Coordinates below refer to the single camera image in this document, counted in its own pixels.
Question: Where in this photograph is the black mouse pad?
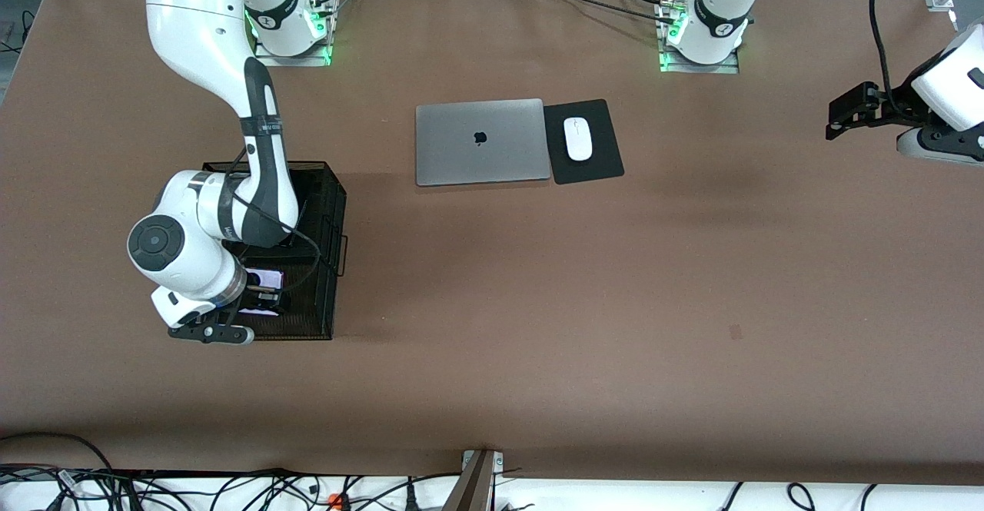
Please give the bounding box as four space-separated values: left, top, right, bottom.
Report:
543 99 625 185

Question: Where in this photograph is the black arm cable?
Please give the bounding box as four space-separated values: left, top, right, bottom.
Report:
227 142 343 277
869 0 916 112

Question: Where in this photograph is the silver closed laptop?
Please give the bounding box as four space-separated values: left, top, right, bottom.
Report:
415 98 553 187

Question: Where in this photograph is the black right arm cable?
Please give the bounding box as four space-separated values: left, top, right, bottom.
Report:
227 142 343 277

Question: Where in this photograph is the white computer mouse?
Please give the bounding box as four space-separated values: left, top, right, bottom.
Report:
563 117 593 162

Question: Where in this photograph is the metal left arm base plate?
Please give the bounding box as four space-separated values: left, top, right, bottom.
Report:
660 42 740 75

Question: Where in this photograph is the aluminium camera post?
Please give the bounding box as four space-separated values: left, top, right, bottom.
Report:
442 450 504 511

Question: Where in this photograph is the black wire mesh two-tier tray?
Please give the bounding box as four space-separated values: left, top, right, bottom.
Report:
184 161 348 341

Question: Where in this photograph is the lavender flip phone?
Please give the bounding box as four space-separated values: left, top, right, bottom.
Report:
238 267 285 318

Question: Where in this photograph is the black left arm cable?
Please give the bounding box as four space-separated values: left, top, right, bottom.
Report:
869 0 916 112

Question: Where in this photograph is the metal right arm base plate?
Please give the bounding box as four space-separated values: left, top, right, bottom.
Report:
252 38 333 67

